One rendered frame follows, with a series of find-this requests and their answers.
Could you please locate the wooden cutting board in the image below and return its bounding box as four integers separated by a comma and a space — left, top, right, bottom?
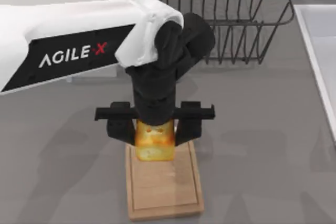
125, 140, 205, 221

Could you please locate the dark wire dish rack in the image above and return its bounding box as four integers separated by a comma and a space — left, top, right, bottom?
133, 0, 295, 65

